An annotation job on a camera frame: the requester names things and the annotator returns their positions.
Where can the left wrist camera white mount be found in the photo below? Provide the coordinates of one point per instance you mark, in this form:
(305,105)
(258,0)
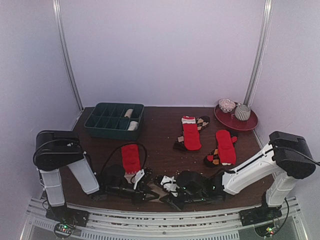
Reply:
(141,176)

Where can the beige sock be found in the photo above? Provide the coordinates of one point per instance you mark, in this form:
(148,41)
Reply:
(155,188)
(128,113)

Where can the right aluminium frame post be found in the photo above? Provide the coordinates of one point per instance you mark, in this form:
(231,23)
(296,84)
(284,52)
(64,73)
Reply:
(261,47)

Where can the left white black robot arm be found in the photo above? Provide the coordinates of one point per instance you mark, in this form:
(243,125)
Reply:
(59,149)

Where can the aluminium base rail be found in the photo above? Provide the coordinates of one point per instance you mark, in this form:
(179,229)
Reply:
(224,224)

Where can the red sock with white cuff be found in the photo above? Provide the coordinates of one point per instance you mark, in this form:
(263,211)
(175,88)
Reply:
(191,136)

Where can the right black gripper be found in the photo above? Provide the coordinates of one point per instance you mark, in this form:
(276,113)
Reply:
(175,198)

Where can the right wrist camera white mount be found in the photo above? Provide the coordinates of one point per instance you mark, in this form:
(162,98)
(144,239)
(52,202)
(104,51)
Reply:
(170,185)

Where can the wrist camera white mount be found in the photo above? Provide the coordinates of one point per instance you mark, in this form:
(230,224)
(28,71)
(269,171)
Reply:
(141,176)
(170,185)

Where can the red plate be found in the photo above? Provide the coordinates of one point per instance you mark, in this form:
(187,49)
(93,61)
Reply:
(229,120)

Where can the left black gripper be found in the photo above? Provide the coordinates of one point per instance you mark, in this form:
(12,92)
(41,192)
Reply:
(141,196)

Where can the left aluminium frame post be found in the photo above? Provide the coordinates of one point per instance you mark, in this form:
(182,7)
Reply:
(65,53)

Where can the green divided organizer tray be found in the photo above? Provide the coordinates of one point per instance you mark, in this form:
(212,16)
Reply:
(107,121)

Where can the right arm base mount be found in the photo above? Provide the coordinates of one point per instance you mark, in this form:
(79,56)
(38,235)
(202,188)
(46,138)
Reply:
(262,218)

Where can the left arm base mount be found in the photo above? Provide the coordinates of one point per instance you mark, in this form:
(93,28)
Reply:
(68,219)

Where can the argyle sock at back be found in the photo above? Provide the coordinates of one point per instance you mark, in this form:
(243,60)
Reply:
(202,122)

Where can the aluminium frame post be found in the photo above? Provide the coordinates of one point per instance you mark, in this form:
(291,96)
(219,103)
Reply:
(261,47)
(65,53)

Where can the white dotted bowl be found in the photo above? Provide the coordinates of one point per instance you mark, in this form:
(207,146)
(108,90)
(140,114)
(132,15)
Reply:
(226,105)

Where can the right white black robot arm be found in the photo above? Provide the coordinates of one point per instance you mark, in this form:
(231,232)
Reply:
(286,155)

